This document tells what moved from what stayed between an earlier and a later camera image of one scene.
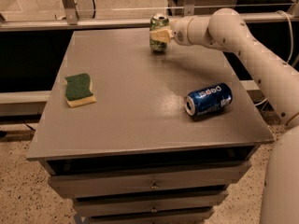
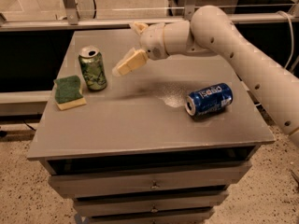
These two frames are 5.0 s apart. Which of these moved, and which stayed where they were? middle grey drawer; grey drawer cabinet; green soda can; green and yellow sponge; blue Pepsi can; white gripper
Moved: white gripper; green and yellow sponge; green soda can
Stayed: grey drawer cabinet; middle grey drawer; blue Pepsi can
